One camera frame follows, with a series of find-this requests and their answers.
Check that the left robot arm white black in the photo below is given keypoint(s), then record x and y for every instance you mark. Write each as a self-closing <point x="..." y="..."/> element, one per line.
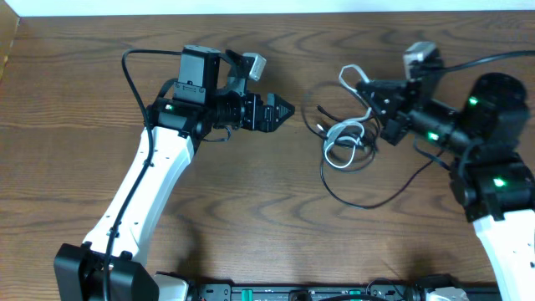
<point x="210" y="92"/>

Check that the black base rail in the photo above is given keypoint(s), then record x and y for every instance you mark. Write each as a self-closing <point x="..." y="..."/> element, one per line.
<point x="435" y="287"/>

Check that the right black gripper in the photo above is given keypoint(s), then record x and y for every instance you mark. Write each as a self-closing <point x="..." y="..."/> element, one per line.
<point x="403" y="98"/>

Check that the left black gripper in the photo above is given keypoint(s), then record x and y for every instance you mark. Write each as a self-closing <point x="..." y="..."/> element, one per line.
<point x="269" y="123"/>

